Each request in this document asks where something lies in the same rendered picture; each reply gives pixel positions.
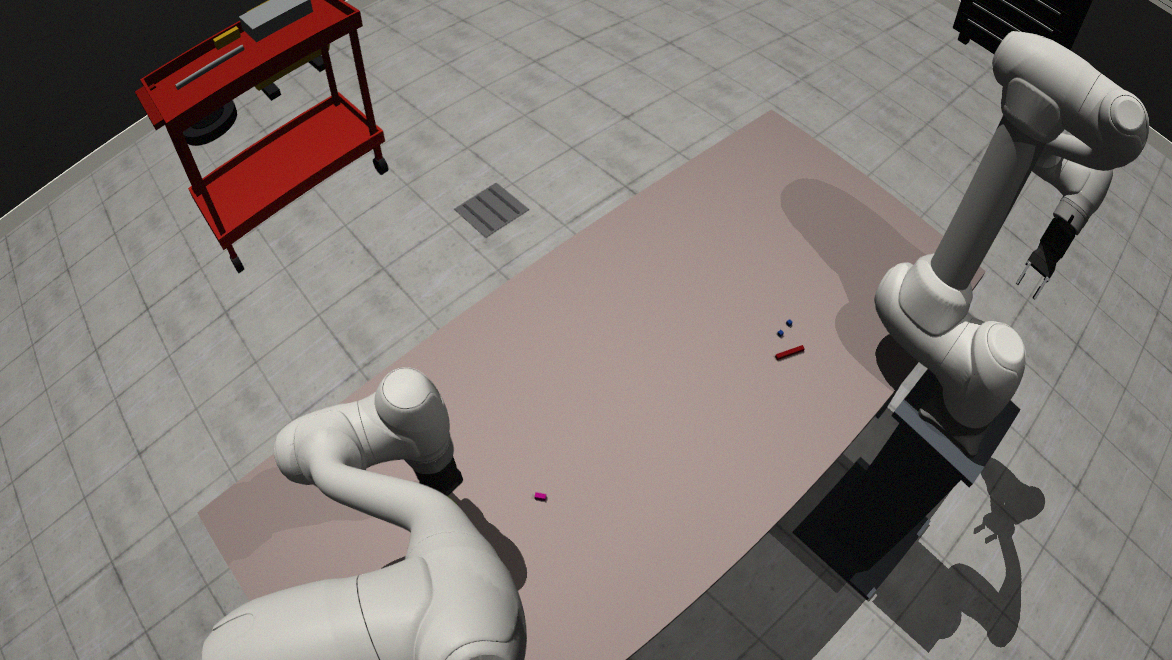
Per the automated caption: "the dark red rod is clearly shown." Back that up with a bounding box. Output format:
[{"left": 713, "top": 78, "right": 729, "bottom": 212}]
[{"left": 775, "top": 345, "right": 805, "bottom": 360}]

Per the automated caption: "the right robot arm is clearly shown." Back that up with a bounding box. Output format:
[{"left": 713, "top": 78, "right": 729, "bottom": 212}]
[{"left": 874, "top": 30, "right": 1149, "bottom": 458}]

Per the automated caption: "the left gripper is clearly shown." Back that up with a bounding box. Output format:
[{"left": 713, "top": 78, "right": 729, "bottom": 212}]
[{"left": 406, "top": 431, "right": 463, "bottom": 496}]

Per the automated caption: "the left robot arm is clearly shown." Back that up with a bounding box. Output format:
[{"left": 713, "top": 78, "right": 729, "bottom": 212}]
[{"left": 202, "top": 367, "right": 527, "bottom": 660}]

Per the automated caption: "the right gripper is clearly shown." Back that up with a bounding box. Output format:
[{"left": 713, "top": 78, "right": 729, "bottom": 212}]
[{"left": 1016, "top": 197, "right": 1089, "bottom": 300}]

